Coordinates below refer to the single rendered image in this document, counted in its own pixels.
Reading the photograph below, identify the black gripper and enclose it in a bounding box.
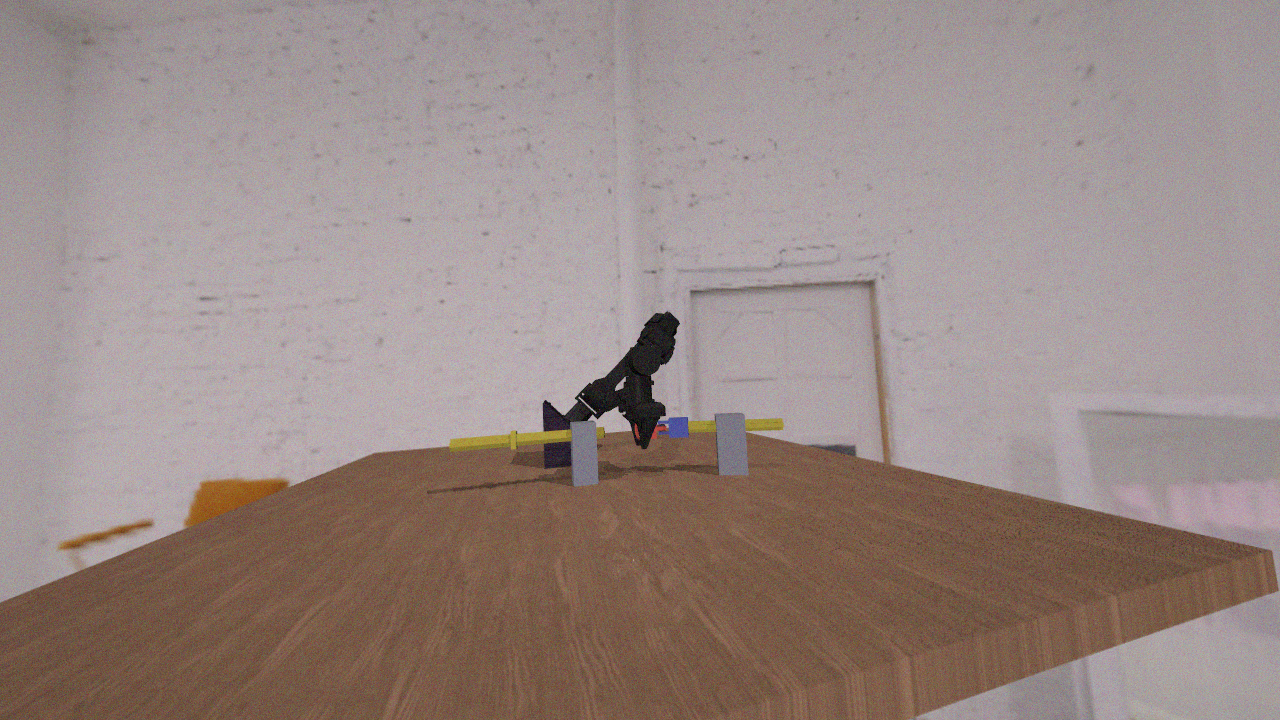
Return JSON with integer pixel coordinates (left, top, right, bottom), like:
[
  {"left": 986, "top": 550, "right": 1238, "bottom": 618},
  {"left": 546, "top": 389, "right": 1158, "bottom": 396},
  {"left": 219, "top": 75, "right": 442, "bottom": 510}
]
[{"left": 618, "top": 375, "right": 666, "bottom": 448}]

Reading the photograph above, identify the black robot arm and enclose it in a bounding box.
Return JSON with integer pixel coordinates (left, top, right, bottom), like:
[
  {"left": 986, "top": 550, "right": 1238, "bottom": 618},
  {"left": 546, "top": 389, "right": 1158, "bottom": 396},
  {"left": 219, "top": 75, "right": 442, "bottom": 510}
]
[{"left": 562, "top": 311, "right": 680, "bottom": 421}]

